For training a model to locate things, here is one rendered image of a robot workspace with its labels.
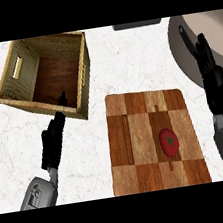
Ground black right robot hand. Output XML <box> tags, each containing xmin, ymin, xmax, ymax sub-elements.
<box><xmin>189</xmin><ymin>29</ymin><xmax>223</xmax><ymax>123</ymax></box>

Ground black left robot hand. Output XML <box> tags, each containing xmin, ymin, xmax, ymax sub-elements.
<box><xmin>30</xmin><ymin>90</ymin><xmax>78</xmax><ymax>172</ymax></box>

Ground grey pot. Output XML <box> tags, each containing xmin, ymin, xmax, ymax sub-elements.
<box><xmin>164</xmin><ymin>9</ymin><xmax>223</xmax><ymax>99</ymax></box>

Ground red tomato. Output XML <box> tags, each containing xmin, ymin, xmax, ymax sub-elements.
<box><xmin>157</xmin><ymin>126</ymin><xmax>182</xmax><ymax>160</ymax></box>

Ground checkered wooden cutting board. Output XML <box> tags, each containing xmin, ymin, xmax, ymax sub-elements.
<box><xmin>98</xmin><ymin>81</ymin><xmax>213</xmax><ymax>198</ymax></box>

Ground open wooden crate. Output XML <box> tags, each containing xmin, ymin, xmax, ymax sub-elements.
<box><xmin>0</xmin><ymin>29</ymin><xmax>99</xmax><ymax>133</ymax></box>

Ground dark grey flat object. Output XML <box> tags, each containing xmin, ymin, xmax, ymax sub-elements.
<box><xmin>112</xmin><ymin>18</ymin><xmax>163</xmax><ymax>32</ymax></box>

